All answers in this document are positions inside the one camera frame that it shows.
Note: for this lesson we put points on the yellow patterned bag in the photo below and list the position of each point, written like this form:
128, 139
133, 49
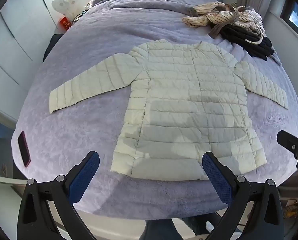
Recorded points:
292, 207

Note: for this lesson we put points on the window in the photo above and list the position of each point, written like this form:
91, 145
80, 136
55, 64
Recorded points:
297, 17

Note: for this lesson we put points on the lavender plush bed blanket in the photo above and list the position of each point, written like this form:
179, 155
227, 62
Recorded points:
89, 55

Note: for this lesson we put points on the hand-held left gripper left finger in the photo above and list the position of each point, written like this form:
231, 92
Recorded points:
82, 177

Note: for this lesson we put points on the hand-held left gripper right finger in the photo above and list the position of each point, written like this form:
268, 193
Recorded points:
217, 177

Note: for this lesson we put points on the white wardrobe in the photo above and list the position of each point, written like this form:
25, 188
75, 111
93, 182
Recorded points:
11, 42

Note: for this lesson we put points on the black garment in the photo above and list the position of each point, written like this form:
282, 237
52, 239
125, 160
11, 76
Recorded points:
253, 43

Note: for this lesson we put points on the pile of striped and black clothes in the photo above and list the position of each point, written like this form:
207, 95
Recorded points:
213, 17

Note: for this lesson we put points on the red box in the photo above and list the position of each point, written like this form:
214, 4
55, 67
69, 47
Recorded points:
64, 23

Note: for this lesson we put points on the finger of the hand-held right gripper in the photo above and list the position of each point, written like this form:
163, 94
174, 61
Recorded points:
287, 141

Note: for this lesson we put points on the phone with red case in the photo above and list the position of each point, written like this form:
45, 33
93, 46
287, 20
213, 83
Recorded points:
24, 150

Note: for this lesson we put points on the person's right leg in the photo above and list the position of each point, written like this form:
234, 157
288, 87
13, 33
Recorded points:
196, 227

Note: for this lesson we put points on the cream quilted down jacket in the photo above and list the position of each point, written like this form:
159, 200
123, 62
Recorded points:
176, 92

